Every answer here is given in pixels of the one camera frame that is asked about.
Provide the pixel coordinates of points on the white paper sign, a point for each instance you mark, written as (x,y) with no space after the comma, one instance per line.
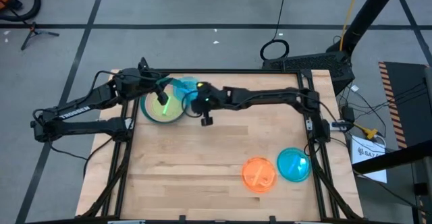
(368,160)

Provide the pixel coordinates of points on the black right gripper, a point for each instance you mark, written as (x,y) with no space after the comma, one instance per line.
(212,99)

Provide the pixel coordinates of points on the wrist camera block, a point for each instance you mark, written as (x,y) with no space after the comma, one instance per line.
(162,97)
(207,120)

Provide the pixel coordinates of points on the hazard-striped black platform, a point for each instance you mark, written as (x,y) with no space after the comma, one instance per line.
(410,99)

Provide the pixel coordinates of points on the black metal table frame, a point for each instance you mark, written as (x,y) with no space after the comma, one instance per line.
(236,71)

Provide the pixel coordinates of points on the thick black pole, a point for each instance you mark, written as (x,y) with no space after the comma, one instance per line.
(368,15)

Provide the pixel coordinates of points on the black tripod stand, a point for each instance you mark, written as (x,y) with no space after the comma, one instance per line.
(33,34)

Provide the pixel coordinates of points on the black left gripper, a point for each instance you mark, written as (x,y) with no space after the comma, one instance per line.
(138,82)

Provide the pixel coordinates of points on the yellow plug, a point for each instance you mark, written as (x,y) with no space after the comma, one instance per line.
(368,132)

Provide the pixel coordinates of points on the translucent blue plate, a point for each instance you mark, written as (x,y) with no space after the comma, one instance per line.
(294,164)
(184,87)

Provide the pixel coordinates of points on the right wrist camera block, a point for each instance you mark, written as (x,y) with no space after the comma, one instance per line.
(207,120)

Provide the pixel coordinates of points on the black perforated box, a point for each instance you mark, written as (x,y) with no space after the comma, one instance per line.
(303,63)

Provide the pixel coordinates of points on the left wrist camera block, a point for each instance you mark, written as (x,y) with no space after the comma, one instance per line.
(162,97)

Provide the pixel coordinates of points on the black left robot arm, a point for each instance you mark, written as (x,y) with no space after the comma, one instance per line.
(74,111)

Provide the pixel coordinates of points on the black beam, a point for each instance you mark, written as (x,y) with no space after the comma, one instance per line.
(388,159)

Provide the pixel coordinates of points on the dark green plastic plate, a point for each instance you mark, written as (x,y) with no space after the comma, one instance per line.
(143,111)

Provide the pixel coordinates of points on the translucent orange plate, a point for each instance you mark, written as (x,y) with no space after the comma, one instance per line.
(259,174)

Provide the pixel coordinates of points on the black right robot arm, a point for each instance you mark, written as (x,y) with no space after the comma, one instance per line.
(270,96)

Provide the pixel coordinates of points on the translucent lime green plate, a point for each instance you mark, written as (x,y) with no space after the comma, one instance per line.
(168,107)

